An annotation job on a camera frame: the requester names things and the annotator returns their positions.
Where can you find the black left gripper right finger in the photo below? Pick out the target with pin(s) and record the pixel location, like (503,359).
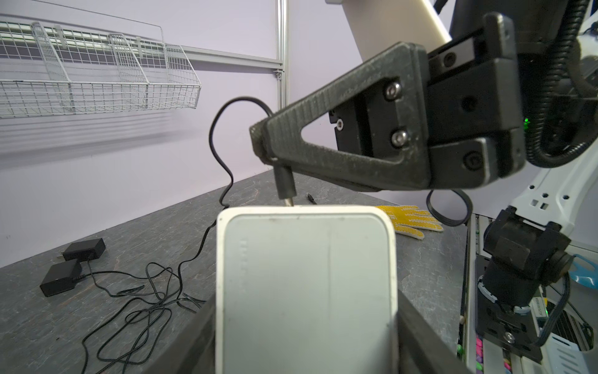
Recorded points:
(420,349)

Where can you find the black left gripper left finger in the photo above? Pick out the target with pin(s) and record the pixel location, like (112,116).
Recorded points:
(193,351)

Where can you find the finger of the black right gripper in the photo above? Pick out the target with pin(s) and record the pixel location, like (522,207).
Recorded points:
(365,131)

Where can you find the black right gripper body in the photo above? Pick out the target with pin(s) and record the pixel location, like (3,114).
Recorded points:
(473,107)

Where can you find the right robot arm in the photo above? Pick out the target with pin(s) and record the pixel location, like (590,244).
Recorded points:
(527,241)

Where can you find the yellow work glove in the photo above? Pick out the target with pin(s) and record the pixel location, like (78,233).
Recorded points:
(411,221)

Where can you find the black power adapter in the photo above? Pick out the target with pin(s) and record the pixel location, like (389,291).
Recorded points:
(61,277)
(91,249)

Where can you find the long white wire basket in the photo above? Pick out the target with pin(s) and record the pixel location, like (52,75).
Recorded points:
(51,71)

